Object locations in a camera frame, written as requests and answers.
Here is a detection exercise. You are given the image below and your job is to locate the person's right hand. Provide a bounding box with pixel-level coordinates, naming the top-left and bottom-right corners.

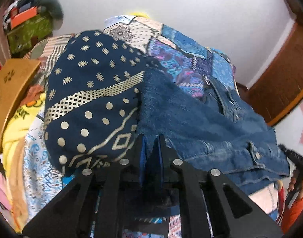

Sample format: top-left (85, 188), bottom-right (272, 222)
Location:
top-left (286, 171), bottom-right (303, 199)

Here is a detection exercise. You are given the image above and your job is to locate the blue patchwork quilt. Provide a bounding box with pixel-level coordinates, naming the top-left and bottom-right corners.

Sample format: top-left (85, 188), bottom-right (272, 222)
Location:
top-left (92, 15), bottom-right (291, 238)

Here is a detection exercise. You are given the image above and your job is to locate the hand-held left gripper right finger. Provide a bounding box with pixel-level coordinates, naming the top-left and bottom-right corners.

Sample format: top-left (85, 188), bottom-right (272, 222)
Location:
top-left (152, 134), bottom-right (284, 238)

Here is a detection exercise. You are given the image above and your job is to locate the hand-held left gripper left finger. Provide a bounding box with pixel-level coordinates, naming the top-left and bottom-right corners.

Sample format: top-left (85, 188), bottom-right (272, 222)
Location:
top-left (22, 134), bottom-right (148, 238)

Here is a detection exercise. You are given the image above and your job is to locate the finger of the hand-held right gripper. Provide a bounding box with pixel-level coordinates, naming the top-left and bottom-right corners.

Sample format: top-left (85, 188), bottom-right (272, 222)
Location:
top-left (278, 144), bottom-right (303, 165)

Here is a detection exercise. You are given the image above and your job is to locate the white blue-print bedsheet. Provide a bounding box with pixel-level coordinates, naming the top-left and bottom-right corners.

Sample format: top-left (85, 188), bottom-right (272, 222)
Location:
top-left (23, 113), bottom-right (66, 219)

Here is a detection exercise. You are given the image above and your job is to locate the yellow printed blanket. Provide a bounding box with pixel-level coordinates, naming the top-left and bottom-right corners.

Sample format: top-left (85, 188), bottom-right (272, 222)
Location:
top-left (2, 91), bottom-right (47, 231)

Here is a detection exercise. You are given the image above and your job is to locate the navy gold-patterned garment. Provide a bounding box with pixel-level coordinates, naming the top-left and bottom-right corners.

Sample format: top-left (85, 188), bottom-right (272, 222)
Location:
top-left (43, 29), bottom-right (147, 177)

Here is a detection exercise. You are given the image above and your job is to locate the blue denim jacket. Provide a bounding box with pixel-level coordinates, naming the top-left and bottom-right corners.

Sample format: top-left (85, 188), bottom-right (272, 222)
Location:
top-left (136, 67), bottom-right (291, 187)

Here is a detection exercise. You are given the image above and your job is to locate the orange box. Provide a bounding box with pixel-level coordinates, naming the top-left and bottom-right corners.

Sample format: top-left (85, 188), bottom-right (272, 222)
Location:
top-left (10, 6), bottom-right (39, 29)

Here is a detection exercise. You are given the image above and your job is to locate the wooden folding bed table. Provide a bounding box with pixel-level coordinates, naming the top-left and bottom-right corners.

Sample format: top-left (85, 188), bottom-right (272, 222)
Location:
top-left (0, 58), bottom-right (42, 169)

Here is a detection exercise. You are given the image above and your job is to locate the yellow object behind bed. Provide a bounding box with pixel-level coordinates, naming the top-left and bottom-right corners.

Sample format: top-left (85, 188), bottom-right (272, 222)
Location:
top-left (126, 9), bottom-right (151, 19)

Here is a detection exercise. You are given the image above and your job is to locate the person's right forearm orange sleeve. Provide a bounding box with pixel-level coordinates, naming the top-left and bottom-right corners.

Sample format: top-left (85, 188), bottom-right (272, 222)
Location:
top-left (280, 194), bottom-right (303, 234)

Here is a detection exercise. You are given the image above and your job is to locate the striped multicolour cloth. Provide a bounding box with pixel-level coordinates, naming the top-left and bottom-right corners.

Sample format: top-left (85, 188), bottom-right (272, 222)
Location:
top-left (22, 33), bottom-right (75, 68)

